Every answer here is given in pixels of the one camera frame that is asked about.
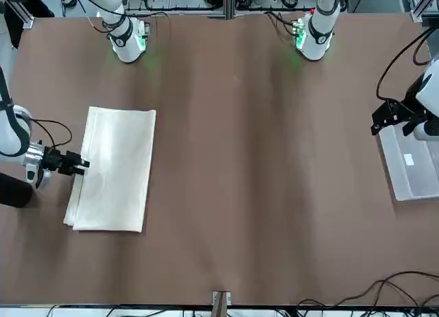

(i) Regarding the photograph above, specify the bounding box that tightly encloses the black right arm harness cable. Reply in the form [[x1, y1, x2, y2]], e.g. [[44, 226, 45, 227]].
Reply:
[[30, 118, 73, 150]]

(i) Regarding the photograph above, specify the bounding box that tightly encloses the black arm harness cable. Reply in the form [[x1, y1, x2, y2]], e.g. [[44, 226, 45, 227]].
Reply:
[[30, 118, 73, 150], [375, 21, 439, 102]]

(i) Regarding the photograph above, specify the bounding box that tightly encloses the beige tablecloth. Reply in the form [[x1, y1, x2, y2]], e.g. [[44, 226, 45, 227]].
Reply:
[[63, 106, 157, 233]]

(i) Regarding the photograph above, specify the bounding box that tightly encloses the aluminium frame corner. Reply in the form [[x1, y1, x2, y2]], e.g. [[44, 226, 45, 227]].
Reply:
[[0, 0, 35, 29], [410, 0, 439, 23]]

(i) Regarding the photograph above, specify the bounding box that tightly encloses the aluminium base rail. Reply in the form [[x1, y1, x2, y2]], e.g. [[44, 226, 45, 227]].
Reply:
[[132, 6, 309, 19]]

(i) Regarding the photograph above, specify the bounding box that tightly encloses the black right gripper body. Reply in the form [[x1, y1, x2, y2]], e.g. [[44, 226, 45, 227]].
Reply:
[[40, 145, 70, 176]]

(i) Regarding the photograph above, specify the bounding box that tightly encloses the black cylindrical object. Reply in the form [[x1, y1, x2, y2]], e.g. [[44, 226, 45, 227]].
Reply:
[[0, 172, 34, 209]]

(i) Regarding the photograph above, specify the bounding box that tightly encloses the black looping desk cable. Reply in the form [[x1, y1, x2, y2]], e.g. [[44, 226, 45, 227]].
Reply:
[[355, 270, 439, 309]]

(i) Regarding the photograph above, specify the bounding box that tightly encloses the aluminium camera post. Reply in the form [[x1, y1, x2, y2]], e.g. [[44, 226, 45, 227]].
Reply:
[[211, 290, 232, 317]]

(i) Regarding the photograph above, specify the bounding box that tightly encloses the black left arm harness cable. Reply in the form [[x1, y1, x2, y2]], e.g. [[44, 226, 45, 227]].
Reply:
[[375, 21, 439, 102]]

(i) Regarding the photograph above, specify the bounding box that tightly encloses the translucent plastic bin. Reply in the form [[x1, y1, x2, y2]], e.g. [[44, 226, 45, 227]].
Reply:
[[378, 123, 439, 202]]

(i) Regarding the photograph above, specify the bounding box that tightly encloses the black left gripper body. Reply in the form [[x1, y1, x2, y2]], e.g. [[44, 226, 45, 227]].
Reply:
[[372, 77, 428, 126]]

